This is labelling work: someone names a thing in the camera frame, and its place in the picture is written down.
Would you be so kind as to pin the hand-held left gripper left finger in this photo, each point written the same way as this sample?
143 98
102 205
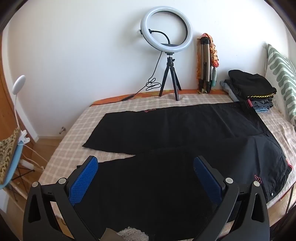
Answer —
84 178

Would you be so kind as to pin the black pants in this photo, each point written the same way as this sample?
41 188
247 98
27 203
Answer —
173 129

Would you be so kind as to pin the stack of folded clothes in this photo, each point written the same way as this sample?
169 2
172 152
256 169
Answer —
249 83

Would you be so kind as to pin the white clip lamp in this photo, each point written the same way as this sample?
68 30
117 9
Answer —
19 83

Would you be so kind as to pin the beige checked bed blanket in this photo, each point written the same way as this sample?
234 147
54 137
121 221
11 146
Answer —
69 143

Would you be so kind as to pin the wooden wardrobe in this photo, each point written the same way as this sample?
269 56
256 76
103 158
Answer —
4 111

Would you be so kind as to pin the person's left hand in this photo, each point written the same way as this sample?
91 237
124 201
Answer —
134 234

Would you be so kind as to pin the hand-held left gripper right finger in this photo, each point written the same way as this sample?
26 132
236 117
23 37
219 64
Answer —
207 178

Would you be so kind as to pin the green and white patterned pillow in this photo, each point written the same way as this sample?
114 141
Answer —
282 71

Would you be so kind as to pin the leopard print cushion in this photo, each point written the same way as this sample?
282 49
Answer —
7 150

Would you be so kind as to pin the white power strip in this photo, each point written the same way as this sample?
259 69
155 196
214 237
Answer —
30 164

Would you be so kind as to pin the metal door stopper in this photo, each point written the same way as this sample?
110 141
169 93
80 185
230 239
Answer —
62 130

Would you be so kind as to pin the orange patterned bed sheet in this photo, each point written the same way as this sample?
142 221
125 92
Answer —
108 99

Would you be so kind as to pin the orange patterned scarf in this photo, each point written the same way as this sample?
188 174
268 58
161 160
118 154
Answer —
215 54

